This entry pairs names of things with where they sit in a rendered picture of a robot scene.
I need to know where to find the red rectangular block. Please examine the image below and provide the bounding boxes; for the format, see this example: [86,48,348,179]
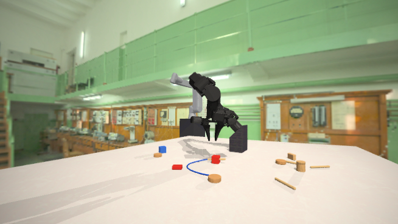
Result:
[172,164,183,170]

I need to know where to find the red block with round hole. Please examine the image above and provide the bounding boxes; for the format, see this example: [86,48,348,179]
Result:
[212,155,220,164]

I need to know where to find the blue block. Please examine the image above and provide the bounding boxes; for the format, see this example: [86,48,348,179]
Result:
[158,146,166,153]

